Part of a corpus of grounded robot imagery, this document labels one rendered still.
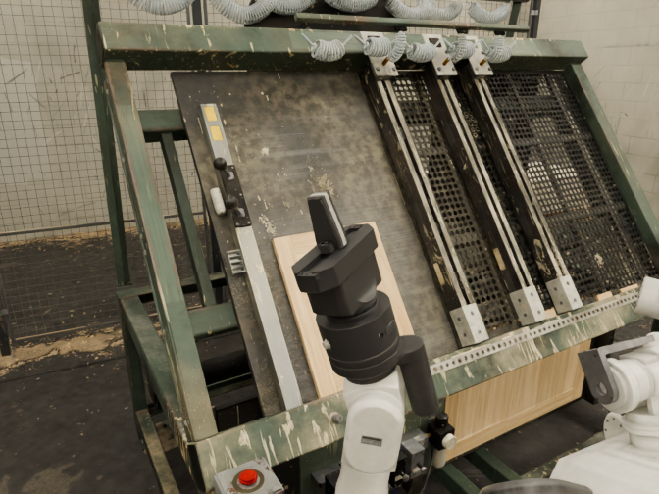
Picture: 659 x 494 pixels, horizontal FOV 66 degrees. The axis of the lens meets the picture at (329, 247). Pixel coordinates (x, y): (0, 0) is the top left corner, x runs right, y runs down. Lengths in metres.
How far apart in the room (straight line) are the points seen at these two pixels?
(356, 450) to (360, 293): 0.19
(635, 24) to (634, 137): 1.26
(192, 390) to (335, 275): 0.91
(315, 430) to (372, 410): 0.87
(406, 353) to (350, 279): 0.11
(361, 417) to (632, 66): 6.79
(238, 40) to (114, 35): 0.38
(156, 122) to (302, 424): 1.00
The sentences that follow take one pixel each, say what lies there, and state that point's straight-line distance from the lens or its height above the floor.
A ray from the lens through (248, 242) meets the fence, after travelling 1.51.
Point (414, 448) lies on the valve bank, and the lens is 1.56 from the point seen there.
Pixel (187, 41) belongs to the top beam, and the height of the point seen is 1.84.
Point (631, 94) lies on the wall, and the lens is 7.19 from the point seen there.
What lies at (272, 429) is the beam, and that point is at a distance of 1.42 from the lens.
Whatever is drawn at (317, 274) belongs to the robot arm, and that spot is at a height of 1.57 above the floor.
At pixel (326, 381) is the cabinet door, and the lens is 1.51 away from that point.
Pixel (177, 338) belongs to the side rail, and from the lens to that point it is 1.39.
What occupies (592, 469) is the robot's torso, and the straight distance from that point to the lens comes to 0.70.
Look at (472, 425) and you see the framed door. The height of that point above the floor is 0.37.
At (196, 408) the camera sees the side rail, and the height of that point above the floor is 0.97.
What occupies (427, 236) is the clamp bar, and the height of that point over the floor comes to 1.21.
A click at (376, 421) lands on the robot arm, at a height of 1.39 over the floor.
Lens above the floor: 1.77
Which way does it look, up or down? 19 degrees down
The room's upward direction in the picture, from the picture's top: straight up
